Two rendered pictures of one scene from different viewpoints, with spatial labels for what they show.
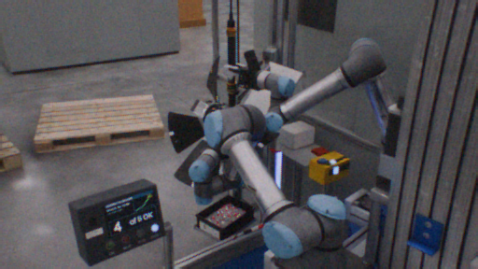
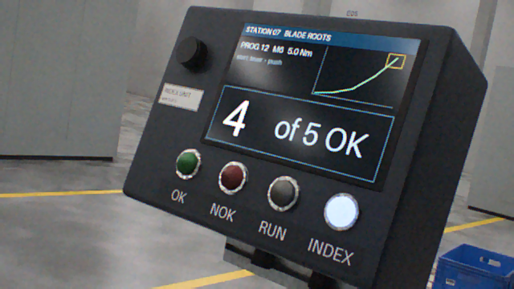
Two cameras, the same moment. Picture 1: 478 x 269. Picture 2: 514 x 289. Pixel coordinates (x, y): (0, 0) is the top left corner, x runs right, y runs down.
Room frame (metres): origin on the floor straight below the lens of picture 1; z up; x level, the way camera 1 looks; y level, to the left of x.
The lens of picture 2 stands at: (1.10, -0.07, 1.19)
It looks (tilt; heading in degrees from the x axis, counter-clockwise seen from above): 7 degrees down; 72
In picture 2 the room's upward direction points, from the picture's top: 10 degrees clockwise
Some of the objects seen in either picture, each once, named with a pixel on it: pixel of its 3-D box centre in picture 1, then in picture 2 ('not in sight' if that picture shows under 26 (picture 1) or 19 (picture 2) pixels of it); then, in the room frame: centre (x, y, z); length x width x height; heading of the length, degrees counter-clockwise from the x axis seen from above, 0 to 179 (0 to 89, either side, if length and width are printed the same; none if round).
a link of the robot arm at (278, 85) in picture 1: (279, 85); not in sight; (1.78, -0.17, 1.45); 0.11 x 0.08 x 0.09; 45
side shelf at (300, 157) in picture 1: (299, 150); not in sight; (2.39, -0.35, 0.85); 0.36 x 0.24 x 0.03; 35
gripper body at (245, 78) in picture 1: (251, 77); not in sight; (1.90, -0.05, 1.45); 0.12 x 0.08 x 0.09; 45
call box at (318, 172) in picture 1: (329, 168); not in sight; (1.85, -0.41, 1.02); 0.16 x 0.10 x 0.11; 125
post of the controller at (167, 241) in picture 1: (168, 246); not in sight; (1.38, 0.26, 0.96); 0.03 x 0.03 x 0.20; 35
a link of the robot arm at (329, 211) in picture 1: (324, 219); not in sight; (1.20, -0.27, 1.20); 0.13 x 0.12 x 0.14; 124
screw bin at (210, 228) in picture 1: (225, 217); not in sight; (1.72, 0.06, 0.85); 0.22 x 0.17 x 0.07; 139
